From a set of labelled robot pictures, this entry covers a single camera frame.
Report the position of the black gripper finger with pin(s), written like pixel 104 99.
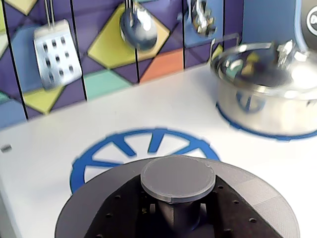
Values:
pixel 119 218
pixel 235 218

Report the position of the gray pot lid with knob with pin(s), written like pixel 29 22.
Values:
pixel 178 178

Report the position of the blue stove burner print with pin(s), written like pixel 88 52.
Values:
pixel 79 173

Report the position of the steel slotted spatula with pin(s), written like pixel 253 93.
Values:
pixel 55 59

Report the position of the steel ladle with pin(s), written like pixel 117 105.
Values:
pixel 138 27

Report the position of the blue toy kitchen unit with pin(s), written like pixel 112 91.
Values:
pixel 267 19

